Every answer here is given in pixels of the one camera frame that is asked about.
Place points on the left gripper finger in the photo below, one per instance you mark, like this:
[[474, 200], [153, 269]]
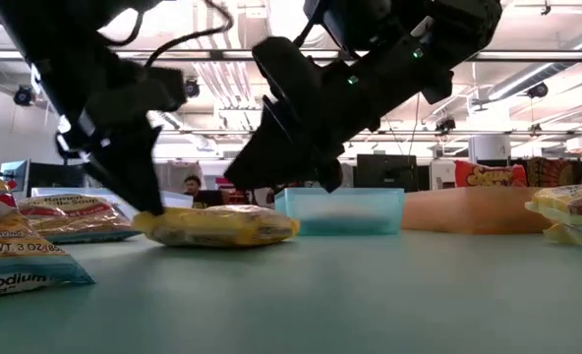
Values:
[[124, 167], [154, 140]]

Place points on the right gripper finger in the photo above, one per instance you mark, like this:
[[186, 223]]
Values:
[[331, 172], [276, 157]]

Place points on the blue-edged beef ramen pack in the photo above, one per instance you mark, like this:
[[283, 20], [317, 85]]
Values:
[[16, 246], [75, 216]]

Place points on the yellow creamy chicken ramen pack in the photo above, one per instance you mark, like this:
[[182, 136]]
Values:
[[222, 226], [566, 201], [573, 235]]

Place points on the red spicy noodle pack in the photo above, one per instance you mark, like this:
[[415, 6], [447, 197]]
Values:
[[490, 176]]

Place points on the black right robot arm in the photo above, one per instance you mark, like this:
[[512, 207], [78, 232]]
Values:
[[443, 29]]

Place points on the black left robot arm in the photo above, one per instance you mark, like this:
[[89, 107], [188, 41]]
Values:
[[50, 39]]

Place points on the grey hanging cloth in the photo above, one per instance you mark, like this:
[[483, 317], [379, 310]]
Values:
[[170, 174]]

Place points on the teal plastic bin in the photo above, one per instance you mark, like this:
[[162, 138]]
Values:
[[340, 211]]

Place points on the black box cabinet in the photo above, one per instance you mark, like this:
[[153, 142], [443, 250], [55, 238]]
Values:
[[384, 172]]

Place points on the red storage rack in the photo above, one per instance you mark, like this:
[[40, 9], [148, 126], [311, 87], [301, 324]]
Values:
[[224, 183]]

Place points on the black panel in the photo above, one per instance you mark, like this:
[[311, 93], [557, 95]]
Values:
[[55, 174]]

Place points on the blue lit monitor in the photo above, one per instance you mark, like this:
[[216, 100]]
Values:
[[16, 174]]

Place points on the white cabinet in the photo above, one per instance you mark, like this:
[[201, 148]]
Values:
[[442, 174]]

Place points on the green table mat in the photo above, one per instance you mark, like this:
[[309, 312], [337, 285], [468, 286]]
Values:
[[320, 295]]

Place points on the orange plastic bin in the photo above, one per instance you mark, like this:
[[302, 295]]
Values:
[[468, 211]]

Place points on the white cylinder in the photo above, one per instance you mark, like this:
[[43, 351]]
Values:
[[490, 147]]

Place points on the orange patterned tapestry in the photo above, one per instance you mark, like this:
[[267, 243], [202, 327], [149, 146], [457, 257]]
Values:
[[549, 172]]

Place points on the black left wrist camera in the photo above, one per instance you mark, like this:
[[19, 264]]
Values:
[[167, 88]]

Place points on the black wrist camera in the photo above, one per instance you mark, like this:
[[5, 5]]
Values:
[[167, 88], [283, 69]]

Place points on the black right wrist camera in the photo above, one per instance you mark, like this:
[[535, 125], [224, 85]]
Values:
[[283, 69]]

